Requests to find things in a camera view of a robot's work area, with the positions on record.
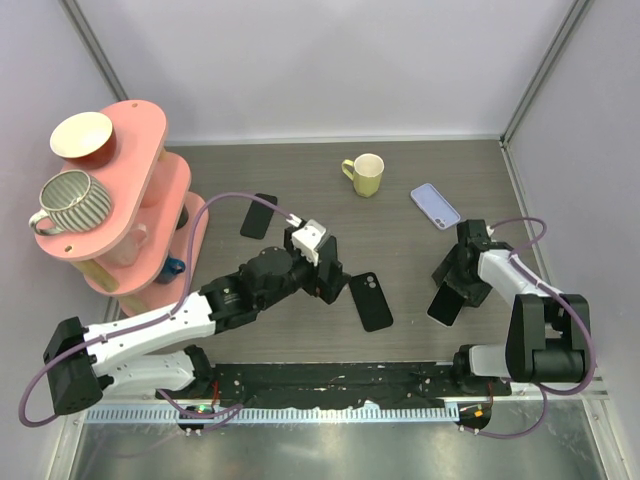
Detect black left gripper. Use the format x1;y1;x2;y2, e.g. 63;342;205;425
257;228;351;311

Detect silver-edged smartphone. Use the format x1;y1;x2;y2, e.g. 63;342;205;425
427;283;465;327

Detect black phone case two holes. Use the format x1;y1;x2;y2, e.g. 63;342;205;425
349;272;394;333

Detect lilac phone case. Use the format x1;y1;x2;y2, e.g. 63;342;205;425
410;183;461;231

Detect black smartphone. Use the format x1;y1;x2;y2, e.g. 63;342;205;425
240;201;274;240

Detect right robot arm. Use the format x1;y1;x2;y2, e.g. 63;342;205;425
427;219;596;395

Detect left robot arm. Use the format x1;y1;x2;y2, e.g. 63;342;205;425
43;221;350;415

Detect yellow faceted mug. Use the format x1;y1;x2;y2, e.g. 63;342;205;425
341;153;385;198

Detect blue cup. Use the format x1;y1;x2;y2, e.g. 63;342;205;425
154;255;186;285

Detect pink tiered shelf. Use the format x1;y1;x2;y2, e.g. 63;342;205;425
34;100;207;316

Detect clear glass cup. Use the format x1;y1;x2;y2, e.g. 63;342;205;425
102;223;149;268

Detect striped grey mug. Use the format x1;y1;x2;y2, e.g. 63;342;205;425
29;170;112;236

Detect red bowl white inside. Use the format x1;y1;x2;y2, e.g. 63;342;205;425
49;111;117;170

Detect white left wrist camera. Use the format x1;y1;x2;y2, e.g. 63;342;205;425
287;214;328;266

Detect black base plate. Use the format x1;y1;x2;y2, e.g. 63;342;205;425
168;362;511;410

